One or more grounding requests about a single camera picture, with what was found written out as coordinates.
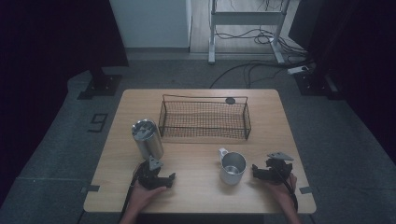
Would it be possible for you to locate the right hand-held gripper cable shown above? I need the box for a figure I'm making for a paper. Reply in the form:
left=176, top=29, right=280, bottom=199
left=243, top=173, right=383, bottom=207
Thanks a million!
left=273, top=166, right=300, bottom=215

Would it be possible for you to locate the white desk frame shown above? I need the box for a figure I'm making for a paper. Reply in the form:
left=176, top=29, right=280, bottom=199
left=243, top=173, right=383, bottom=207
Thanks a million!
left=207, top=0, right=292, bottom=65

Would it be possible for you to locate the tangle of black cables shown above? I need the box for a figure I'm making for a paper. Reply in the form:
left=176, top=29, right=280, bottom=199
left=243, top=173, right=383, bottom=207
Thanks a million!
left=214, top=27, right=309, bottom=59

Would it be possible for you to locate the dark curtain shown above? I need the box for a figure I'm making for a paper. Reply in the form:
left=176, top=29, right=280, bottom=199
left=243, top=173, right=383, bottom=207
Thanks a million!
left=0, top=0, right=130, bottom=207
left=287, top=0, right=396, bottom=164

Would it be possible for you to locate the long black floor cable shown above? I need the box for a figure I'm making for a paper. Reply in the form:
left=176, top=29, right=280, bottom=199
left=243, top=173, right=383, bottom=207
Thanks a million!
left=209, top=60, right=314, bottom=90

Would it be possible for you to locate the person's left hand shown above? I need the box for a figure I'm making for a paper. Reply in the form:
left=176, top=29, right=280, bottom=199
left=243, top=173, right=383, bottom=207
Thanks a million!
left=128, top=179, right=168, bottom=216

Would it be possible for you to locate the black wire mesh basket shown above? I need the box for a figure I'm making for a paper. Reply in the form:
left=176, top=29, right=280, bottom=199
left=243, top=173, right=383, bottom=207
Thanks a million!
left=157, top=93, right=253, bottom=141

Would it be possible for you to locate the black stand base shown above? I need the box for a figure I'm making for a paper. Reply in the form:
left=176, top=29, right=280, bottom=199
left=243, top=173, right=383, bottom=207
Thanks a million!
left=77, top=66, right=123, bottom=101
left=293, top=68, right=344, bottom=101

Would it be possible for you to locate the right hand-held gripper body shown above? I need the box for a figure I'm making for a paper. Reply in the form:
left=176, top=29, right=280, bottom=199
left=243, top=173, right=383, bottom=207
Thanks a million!
left=263, top=151, right=295, bottom=183

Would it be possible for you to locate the hand-held gripper cable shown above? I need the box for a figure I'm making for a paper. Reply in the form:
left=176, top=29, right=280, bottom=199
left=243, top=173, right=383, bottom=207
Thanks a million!
left=120, top=160, right=151, bottom=222
left=273, top=166, right=300, bottom=215

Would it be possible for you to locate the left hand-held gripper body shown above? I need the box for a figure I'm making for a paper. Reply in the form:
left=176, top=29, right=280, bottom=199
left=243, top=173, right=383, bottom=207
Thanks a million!
left=135, top=155, right=164, bottom=191

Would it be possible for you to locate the steel tumbler with lid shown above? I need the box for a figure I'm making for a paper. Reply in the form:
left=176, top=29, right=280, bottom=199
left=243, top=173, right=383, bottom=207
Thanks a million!
left=131, top=119, right=165, bottom=161

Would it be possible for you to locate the white cabinet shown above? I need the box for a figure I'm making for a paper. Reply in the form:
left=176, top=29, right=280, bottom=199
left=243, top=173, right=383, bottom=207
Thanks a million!
left=108, top=0, right=192, bottom=49

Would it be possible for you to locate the steel mug with white handle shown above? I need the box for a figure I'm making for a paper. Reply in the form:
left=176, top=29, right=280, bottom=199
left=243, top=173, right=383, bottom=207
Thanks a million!
left=218, top=147, right=248, bottom=187

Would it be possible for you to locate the white power strip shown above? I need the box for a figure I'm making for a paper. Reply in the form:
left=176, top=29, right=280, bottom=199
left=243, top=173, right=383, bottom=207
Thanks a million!
left=286, top=64, right=310, bottom=76

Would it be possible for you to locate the left hand-held gripper cable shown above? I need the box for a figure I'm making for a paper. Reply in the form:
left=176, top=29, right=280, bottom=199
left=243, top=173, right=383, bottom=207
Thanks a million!
left=120, top=160, right=151, bottom=222

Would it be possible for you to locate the person's right hand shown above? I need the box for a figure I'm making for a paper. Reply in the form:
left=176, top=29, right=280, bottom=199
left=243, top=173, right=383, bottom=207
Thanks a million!
left=263, top=173, right=299, bottom=208

